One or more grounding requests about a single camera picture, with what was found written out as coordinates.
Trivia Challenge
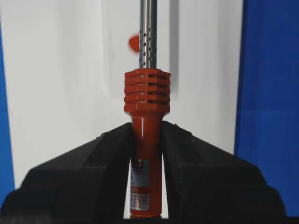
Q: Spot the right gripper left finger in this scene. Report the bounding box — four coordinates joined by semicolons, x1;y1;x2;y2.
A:
0;123;131;224

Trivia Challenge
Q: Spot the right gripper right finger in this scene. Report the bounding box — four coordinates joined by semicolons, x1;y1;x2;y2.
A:
162;121;286;224

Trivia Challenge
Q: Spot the red handled soldering iron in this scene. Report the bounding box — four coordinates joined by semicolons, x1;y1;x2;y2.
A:
124;0;171;219

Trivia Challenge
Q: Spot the right red dot mark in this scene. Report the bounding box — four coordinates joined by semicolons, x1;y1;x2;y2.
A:
128;34;140;54

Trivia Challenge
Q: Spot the large white base board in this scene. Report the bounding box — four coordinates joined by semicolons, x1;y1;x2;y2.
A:
0;0;243;187

